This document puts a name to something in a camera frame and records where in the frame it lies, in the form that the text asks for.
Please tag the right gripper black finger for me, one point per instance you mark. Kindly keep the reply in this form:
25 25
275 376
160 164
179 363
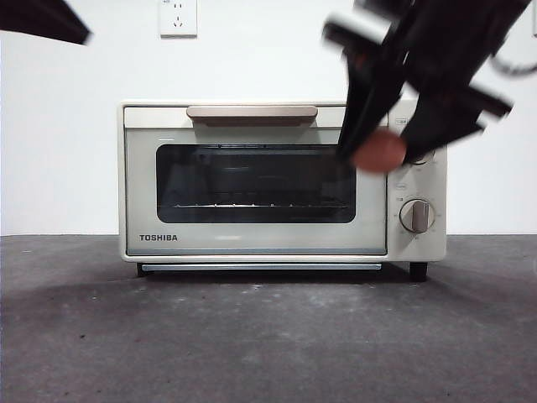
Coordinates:
436 121
363 101

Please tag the brown egg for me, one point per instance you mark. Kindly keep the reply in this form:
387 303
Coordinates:
379 153

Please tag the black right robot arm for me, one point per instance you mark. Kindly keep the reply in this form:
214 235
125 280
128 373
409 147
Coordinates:
440 42

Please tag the cream oven knob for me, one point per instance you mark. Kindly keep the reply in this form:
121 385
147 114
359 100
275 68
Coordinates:
416 216
425 159

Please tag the cream Toshiba toaster oven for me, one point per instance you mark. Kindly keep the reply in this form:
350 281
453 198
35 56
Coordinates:
419 247

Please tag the black oven foot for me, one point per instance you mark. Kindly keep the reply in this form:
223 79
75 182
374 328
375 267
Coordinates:
418 271
139 270

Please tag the silver crumb tray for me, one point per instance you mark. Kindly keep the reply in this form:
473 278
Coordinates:
251 267

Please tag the white wall socket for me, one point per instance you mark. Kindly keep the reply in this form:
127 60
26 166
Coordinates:
178 21

